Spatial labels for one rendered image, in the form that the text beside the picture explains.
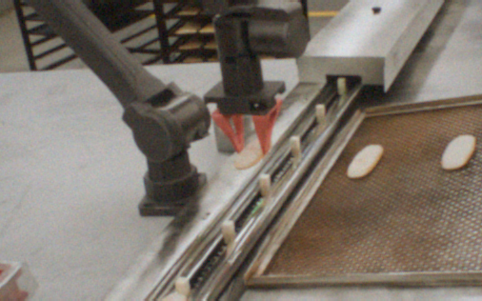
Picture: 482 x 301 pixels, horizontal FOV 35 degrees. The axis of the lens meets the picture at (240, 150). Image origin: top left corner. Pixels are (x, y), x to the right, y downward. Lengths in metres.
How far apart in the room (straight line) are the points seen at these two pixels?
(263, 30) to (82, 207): 0.47
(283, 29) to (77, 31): 0.37
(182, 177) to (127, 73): 0.18
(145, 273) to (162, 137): 0.23
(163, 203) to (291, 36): 0.37
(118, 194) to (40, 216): 0.13
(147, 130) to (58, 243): 0.22
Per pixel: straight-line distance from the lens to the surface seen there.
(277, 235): 0.98
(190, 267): 1.02
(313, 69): 1.54
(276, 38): 0.99
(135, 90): 1.17
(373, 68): 1.51
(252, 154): 1.10
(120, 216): 1.24
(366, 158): 1.11
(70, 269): 1.14
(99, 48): 1.21
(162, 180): 1.21
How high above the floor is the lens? 1.40
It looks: 24 degrees down
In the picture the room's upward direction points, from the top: 8 degrees counter-clockwise
